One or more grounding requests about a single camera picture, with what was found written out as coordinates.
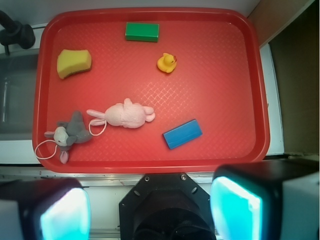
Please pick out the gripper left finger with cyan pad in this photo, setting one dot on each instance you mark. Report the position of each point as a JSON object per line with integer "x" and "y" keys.
{"x": 44, "y": 209}

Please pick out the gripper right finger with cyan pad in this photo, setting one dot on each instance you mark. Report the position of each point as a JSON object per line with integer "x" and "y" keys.
{"x": 275, "y": 199}

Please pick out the yellow sponge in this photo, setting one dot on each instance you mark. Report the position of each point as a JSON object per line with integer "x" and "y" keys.
{"x": 70, "y": 62}

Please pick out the green rectangular sponge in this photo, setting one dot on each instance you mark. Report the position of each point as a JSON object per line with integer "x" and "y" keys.
{"x": 143, "y": 32}

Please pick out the grey plush bunny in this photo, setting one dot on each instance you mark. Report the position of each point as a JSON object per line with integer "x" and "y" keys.
{"x": 65, "y": 135}

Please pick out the blue rectangular block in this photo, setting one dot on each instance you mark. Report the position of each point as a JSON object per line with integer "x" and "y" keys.
{"x": 182, "y": 134}

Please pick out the pink plush bunny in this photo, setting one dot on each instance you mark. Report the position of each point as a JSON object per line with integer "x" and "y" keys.
{"x": 127, "y": 115}

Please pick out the metal sink basin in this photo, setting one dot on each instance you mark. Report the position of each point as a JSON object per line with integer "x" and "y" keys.
{"x": 18, "y": 73}

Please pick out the red plastic tray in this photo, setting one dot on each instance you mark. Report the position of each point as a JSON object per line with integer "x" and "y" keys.
{"x": 218, "y": 80}

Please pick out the yellow rubber duck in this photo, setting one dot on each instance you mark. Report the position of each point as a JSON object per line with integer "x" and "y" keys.
{"x": 167, "y": 63}

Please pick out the black octagonal mount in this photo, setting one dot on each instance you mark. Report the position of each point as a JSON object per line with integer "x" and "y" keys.
{"x": 168, "y": 206}

